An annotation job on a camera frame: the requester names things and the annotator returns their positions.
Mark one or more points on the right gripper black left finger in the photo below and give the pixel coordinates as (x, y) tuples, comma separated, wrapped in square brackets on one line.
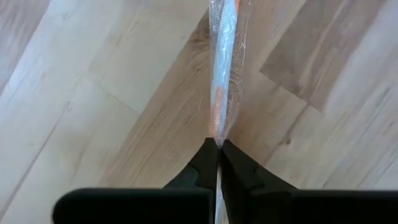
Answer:
[(186, 202)]

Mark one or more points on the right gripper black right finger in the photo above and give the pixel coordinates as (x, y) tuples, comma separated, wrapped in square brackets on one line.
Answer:
[(264, 202)]

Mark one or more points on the orange white toothbrush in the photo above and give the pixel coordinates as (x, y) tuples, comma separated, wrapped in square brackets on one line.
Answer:
[(224, 62)]

